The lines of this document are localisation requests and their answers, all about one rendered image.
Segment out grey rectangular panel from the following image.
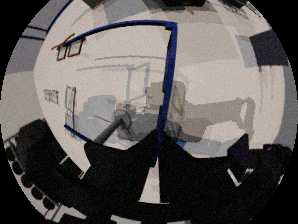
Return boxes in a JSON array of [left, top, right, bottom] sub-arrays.
[[82, 0, 102, 10]]

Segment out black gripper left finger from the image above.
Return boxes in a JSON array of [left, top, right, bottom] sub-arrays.
[[84, 129, 158, 201]]

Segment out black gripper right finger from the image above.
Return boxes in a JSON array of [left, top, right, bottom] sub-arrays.
[[157, 132, 234, 204]]

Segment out brown glasses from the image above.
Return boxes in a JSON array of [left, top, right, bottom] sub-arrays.
[[51, 34, 85, 61]]

